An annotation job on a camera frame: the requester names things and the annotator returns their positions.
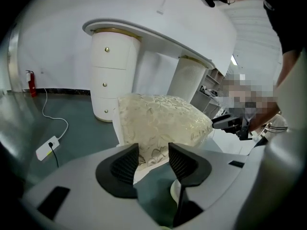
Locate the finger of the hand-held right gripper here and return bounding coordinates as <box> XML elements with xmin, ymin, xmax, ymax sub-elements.
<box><xmin>211</xmin><ymin>113</ymin><xmax>238</xmax><ymax>125</ymax></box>
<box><xmin>213</xmin><ymin>121</ymin><xmax>241</xmax><ymax>133</ymax></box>

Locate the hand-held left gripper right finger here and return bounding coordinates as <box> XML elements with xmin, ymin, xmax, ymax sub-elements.
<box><xmin>167</xmin><ymin>142</ymin><xmax>213</xmax><ymax>187</ymax></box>

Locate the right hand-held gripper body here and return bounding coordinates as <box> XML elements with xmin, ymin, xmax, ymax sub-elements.
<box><xmin>236</xmin><ymin>115</ymin><xmax>254</xmax><ymax>141</ymax></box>

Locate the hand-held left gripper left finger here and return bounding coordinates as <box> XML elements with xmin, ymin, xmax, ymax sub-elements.
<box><xmin>95</xmin><ymin>142</ymin><xmax>140</xmax><ymax>199</ymax></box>

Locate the cream patterned stool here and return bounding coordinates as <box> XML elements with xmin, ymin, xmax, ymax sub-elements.
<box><xmin>112</xmin><ymin>93</ymin><xmax>214</xmax><ymax>184</ymax></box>

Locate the person's right forearm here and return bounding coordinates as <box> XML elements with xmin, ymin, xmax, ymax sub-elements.
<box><xmin>249</xmin><ymin>80</ymin><xmax>292</xmax><ymax>133</ymax></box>

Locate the white dressing table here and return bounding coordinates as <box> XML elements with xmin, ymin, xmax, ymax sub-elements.
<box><xmin>82</xmin><ymin>18</ymin><xmax>216</xmax><ymax>124</ymax></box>

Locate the white open shelf unit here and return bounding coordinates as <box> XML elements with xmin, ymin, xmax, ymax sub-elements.
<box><xmin>191</xmin><ymin>68</ymin><xmax>226</xmax><ymax>120</ymax></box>

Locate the white power strip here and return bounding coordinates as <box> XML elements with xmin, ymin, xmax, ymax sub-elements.
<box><xmin>35</xmin><ymin>135</ymin><xmax>61</xmax><ymax>162</ymax></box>

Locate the person's black shirt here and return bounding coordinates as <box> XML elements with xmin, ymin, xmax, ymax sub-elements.
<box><xmin>262</xmin><ymin>0</ymin><xmax>307</xmax><ymax>56</ymax></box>

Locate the red fire extinguisher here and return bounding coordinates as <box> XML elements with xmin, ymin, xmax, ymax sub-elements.
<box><xmin>24</xmin><ymin>69</ymin><xmax>38</xmax><ymax>98</ymax></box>

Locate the black power cable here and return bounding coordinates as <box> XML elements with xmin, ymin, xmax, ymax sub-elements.
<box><xmin>48</xmin><ymin>142</ymin><xmax>60</xmax><ymax>169</ymax></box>

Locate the white power cable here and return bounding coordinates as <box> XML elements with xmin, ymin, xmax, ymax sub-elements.
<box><xmin>42</xmin><ymin>87</ymin><xmax>70</xmax><ymax>140</ymax></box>

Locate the white wall cable conduit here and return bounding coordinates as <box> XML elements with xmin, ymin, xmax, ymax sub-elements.
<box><xmin>156</xmin><ymin>0</ymin><xmax>174</xmax><ymax>16</ymax></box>

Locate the metal door frame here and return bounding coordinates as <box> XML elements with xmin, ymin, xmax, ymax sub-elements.
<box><xmin>6</xmin><ymin>26</ymin><xmax>23</xmax><ymax>93</ymax></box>

